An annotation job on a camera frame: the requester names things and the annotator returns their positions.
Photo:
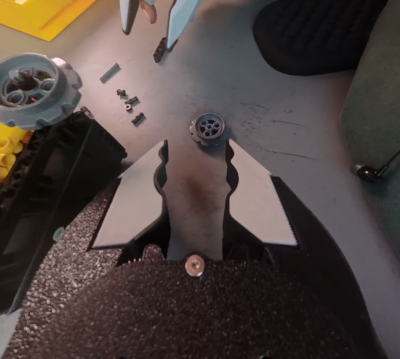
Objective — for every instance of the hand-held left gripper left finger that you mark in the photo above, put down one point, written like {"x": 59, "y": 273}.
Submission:
{"x": 134, "y": 209}

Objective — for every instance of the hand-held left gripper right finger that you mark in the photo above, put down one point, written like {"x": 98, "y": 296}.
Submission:
{"x": 259, "y": 209}

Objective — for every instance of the short black lego beam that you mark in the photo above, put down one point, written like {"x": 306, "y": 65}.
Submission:
{"x": 160, "y": 49}

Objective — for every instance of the yellow lego vehicle model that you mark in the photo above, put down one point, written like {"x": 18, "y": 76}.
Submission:
{"x": 62, "y": 177}

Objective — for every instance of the dark grey lego axle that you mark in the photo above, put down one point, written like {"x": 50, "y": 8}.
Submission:
{"x": 110, "y": 73}

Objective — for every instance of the small grey lego wheel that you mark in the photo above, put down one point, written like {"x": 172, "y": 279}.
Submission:
{"x": 207, "y": 129}

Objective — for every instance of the small black lego bush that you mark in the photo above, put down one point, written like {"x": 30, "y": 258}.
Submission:
{"x": 128, "y": 107}
{"x": 121, "y": 92}
{"x": 85, "y": 110}

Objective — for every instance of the black lego pin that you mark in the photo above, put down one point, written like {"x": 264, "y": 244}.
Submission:
{"x": 132, "y": 99}
{"x": 138, "y": 118}

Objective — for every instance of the black armrest pad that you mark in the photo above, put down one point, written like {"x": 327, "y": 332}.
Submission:
{"x": 312, "y": 34}

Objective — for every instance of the person's green sweatshirt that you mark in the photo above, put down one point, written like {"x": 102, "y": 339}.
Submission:
{"x": 375, "y": 99}

